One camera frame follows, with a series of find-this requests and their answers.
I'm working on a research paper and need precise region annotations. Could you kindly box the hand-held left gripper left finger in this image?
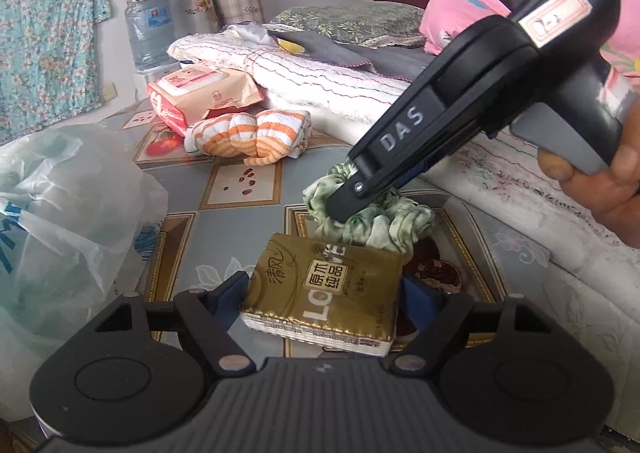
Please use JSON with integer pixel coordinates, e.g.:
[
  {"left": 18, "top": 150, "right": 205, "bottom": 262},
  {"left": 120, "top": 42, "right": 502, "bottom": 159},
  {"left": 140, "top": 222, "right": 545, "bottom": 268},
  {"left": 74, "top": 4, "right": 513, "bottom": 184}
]
[{"left": 95, "top": 270, "right": 256, "bottom": 376}]

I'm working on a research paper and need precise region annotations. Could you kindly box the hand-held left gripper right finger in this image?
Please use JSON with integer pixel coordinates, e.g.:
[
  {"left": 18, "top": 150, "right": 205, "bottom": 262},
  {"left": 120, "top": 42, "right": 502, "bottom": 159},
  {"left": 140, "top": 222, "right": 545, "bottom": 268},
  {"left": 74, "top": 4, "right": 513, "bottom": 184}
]
[{"left": 390, "top": 273, "right": 551, "bottom": 376}]

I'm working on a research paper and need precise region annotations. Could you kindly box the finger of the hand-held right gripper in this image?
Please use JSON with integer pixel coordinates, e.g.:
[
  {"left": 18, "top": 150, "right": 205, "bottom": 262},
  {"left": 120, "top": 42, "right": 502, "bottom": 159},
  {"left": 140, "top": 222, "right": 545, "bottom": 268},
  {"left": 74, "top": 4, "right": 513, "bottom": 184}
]
[
  {"left": 326, "top": 167, "right": 402, "bottom": 225},
  {"left": 394, "top": 157, "right": 437, "bottom": 187}
]

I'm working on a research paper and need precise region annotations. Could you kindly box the green patterned scrunchie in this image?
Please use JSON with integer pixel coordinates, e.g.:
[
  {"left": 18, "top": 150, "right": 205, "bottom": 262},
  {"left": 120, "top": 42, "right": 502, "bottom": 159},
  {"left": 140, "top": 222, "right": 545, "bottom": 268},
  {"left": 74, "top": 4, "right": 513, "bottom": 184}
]
[{"left": 302, "top": 160, "right": 436, "bottom": 255}]

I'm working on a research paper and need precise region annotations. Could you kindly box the gold tissue pack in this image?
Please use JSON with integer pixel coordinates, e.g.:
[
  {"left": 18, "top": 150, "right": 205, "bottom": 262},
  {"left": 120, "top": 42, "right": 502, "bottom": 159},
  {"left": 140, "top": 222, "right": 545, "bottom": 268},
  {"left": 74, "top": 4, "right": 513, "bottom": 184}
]
[{"left": 239, "top": 231, "right": 405, "bottom": 358}]

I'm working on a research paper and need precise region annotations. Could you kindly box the person's right hand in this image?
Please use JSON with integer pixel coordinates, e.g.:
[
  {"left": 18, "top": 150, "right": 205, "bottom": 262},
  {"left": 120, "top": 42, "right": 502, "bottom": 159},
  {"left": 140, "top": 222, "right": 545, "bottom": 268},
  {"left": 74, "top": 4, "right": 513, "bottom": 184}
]
[{"left": 537, "top": 89, "right": 640, "bottom": 250}]

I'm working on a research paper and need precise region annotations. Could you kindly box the pink pillow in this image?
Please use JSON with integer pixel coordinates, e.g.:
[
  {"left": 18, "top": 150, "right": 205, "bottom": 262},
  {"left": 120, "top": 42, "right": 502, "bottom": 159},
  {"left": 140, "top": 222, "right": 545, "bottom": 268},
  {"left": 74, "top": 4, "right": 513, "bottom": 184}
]
[{"left": 419, "top": 0, "right": 640, "bottom": 85}]

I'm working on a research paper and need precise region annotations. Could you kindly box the dark grey cloth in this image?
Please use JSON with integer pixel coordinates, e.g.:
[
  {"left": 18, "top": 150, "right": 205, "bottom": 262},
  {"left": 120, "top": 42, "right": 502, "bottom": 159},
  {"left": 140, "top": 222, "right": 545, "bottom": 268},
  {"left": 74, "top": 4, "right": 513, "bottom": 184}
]
[{"left": 272, "top": 30, "right": 437, "bottom": 82}]

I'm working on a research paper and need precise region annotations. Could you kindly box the orange striped towel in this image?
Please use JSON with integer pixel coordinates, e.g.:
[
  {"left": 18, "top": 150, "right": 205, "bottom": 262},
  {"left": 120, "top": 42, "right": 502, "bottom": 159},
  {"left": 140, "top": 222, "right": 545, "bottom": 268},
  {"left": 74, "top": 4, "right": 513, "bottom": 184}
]
[{"left": 183, "top": 108, "right": 311, "bottom": 168}]

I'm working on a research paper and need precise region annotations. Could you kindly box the white striped quilt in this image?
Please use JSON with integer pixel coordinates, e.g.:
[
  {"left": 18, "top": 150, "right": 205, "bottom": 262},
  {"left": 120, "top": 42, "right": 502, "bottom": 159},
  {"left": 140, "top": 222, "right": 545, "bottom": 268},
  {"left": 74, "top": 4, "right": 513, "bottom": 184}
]
[{"left": 167, "top": 33, "right": 417, "bottom": 125}]

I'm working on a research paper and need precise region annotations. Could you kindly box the grey floral pillow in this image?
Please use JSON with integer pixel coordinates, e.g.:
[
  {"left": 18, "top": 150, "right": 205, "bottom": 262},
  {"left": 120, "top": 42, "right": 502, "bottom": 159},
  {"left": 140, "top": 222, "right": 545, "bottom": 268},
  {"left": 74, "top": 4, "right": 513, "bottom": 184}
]
[{"left": 270, "top": 2, "right": 427, "bottom": 48}]

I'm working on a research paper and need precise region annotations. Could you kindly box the translucent white plastic bag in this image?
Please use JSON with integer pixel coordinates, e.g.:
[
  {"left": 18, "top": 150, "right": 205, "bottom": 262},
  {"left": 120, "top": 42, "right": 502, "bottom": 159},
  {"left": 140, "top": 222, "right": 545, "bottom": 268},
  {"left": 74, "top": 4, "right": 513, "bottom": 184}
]
[{"left": 0, "top": 123, "right": 170, "bottom": 422}]

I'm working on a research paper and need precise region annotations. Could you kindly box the pink wet wipes pack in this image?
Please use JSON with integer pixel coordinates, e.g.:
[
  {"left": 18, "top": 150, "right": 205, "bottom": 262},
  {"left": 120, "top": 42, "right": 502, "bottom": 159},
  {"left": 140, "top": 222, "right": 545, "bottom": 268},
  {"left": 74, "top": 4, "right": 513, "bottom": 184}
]
[{"left": 146, "top": 65, "right": 266, "bottom": 132}]

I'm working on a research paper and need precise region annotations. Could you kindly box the white cloth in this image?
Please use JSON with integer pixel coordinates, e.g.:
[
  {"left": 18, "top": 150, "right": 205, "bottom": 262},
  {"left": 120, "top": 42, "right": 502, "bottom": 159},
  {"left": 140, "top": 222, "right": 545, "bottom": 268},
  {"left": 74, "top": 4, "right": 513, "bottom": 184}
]
[{"left": 222, "top": 22, "right": 282, "bottom": 47}]

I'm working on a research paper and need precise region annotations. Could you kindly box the white water dispenser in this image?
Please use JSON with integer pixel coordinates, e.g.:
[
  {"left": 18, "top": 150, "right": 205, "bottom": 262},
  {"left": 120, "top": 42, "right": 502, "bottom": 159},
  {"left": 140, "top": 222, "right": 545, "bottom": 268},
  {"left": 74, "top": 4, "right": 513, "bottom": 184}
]
[{"left": 132, "top": 60, "right": 182, "bottom": 92}]

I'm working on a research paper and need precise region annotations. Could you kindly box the floral wallpaper roll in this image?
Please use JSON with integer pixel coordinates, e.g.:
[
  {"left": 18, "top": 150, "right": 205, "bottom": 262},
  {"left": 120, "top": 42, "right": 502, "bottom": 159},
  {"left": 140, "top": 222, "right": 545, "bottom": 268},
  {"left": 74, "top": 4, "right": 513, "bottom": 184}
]
[{"left": 178, "top": 0, "right": 224, "bottom": 37}]

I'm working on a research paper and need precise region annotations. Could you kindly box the blue water jug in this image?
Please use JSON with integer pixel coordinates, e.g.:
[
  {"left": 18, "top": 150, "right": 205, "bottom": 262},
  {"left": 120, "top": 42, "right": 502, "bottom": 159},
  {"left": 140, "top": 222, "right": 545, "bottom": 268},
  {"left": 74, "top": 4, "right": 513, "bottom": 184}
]
[{"left": 122, "top": 0, "right": 179, "bottom": 72}]

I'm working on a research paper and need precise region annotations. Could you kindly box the teal floral hanging cloth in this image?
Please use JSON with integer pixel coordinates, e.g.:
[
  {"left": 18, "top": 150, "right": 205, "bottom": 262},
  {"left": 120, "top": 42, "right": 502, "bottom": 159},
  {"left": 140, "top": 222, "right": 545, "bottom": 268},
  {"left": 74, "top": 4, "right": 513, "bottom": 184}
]
[{"left": 0, "top": 0, "right": 112, "bottom": 145}]

